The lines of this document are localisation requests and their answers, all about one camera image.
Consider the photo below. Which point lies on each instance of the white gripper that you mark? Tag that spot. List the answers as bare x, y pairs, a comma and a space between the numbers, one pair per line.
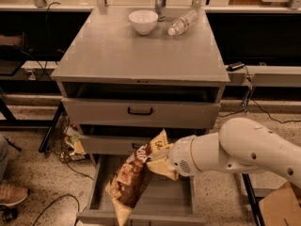
181, 155

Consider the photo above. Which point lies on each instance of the brown chip bag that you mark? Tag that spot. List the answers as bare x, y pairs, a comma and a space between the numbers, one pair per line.
132, 178

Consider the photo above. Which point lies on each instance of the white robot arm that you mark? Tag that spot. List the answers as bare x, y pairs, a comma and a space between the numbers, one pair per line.
240, 146

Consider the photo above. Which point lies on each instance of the bottom grey drawer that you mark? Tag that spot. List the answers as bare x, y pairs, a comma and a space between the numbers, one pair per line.
164, 202

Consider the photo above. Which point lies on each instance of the grey drawer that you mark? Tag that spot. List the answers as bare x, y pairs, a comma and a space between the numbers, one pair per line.
94, 145
141, 113
164, 202

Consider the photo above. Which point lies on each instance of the middle grey drawer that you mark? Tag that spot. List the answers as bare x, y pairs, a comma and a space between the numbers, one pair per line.
94, 145

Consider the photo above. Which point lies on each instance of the grey drawer cabinet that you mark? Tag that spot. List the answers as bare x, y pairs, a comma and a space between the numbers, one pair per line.
109, 60

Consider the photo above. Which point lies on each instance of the top grey drawer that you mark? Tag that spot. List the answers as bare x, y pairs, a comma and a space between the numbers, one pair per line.
141, 113

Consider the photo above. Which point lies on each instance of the black metal stand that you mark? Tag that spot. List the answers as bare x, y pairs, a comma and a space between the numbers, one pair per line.
254, 196

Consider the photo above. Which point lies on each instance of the black power adapter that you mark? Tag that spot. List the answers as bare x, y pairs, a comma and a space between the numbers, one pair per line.
235, 66

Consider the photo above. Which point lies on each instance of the cardboard box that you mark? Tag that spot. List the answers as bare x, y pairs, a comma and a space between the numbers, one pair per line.
282, 207

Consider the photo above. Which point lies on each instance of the clear plastic water bottle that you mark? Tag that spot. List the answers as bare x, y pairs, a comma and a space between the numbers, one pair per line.
183, 23

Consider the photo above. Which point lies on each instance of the white bowl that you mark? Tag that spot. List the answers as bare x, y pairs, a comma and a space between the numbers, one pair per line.
143, 21

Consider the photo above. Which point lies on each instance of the tan shoe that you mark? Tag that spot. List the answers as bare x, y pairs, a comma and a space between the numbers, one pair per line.
11, 195

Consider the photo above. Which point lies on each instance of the black chair caster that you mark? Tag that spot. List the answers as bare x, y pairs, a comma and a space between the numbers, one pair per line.
9, 214

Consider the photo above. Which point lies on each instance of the silver drink can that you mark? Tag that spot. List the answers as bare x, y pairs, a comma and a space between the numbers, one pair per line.
160, 9

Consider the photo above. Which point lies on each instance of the black wire basket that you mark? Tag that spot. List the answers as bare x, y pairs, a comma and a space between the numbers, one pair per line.
65, 142

